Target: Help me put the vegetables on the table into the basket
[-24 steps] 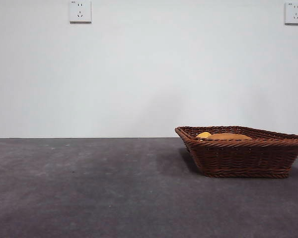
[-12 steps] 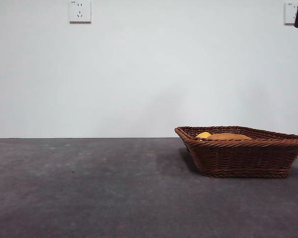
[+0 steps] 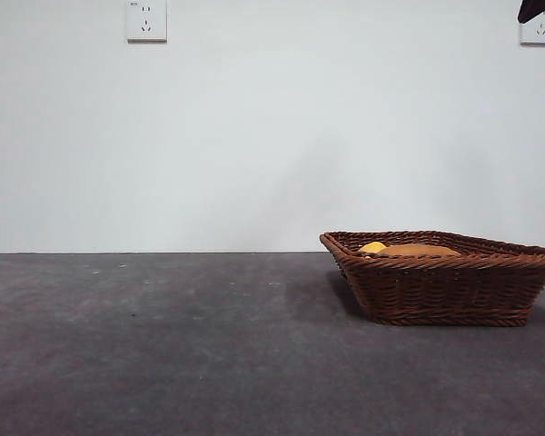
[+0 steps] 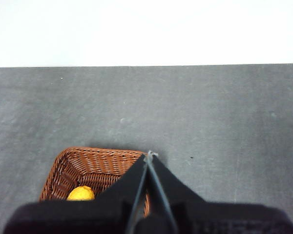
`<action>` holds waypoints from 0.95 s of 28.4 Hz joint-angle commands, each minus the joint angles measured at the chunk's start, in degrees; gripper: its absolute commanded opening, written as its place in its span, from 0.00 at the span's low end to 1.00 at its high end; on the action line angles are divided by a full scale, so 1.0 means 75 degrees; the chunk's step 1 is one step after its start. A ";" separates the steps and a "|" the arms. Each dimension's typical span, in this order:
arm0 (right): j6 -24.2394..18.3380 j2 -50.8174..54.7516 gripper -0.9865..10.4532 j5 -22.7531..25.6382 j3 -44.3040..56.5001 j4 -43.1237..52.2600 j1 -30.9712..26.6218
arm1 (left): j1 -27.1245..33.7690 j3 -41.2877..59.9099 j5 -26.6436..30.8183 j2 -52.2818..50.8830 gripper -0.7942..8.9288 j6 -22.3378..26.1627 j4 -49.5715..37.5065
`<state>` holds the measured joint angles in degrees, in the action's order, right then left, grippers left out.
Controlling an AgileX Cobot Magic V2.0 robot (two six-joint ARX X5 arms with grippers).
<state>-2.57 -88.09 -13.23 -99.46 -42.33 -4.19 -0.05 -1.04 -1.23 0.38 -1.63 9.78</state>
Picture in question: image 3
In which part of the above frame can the brown potato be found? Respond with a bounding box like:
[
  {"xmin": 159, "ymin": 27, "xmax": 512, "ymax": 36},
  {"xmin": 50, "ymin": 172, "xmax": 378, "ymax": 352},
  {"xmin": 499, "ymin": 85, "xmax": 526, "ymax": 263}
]
[{"xmin": 375, "ymin": 243, "xmax": 463, "ymax": 258}]

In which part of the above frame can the brown wicker basket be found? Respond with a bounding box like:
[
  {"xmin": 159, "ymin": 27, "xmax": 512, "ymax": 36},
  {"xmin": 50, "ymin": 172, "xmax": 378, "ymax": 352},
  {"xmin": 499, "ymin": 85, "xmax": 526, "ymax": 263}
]
[{"xmin": 319, "ymin": 230, "xmax": 545, "ymax": 327}]

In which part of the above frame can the white wall socket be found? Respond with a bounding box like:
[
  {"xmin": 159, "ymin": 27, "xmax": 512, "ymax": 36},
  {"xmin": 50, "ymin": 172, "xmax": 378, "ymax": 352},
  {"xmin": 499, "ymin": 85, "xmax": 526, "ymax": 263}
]
[
  {"xmin": 126, "ymin": 0, "xmax": 168, "ymax": 45},
  {"xmin": 520, "ymin": 8, "xmax": 545, "ymax": 45}
]

